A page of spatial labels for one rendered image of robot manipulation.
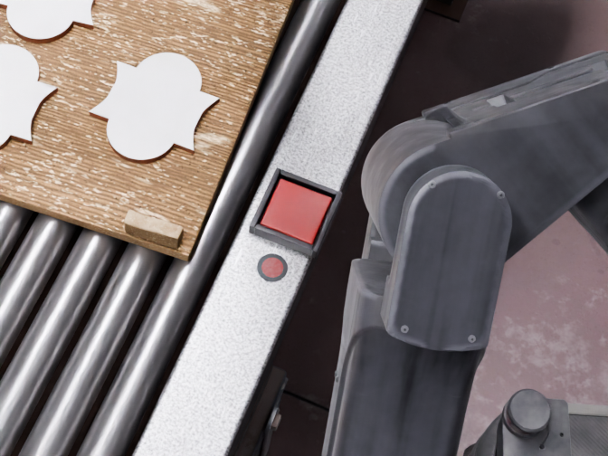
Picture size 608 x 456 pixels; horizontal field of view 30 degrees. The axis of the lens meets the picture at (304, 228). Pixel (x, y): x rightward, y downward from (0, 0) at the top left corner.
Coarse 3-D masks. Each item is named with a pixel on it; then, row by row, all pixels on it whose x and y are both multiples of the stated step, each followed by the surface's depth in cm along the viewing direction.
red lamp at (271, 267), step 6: (270, 258) 118; (264, 264) 117; (270, 264) 117; (276, 264) 117; (264, 270) 117; (270, 270) 117; (276, 270) 117; (282, 270) 117; (270, 276) 117; (276, 276) 117
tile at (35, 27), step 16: (0, 0) 125; (16, 0) 125; (32, 0) 126; (48, 0) 126; (64, 0) 126; (80, 0) 126; (16, 16) 125; (32, 16) 125; (48, 16) 125; (64, 16) 125; (80, 16) 125; (16, 32) 124; (32, 32) 124; (48, 32) 124; (64, 32) 125
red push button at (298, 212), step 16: (288, 192) 120; (304, 192) 120; (272, 208) 119; (288, 208) 119; (304, 208) 119; (320, 208) 119; (272, 224) 118; (288, 224) 118; (304, 224) 118; (320, 224) 118; (304, 240) 117
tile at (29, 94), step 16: (0, 48) 123; (16, 48) 123; (0, 64) 122; (16, 64) 122; (32, 64) 122; (0, 80) 121; (16, 80) 121; (32, 80) 121; (0, 96) 120; (16, 96) 120; (32, 96) 120; (48, 96) 121; (0, 112) 119; (16, 112) 119; (32, 112) 119; (0, 128) 118; (16, 128) 118; (0, 144) 117; (32, 144) 119
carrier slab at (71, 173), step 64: (128, 0) 128; (192, 0) 129; (256, 0) 129; (64, 64) 123; (128, 64) 124; (256, 64) 126; (64, 128) 120; (0, 192) 116; (64, 192) 117; (128, 192) 117; (192, 192) 118
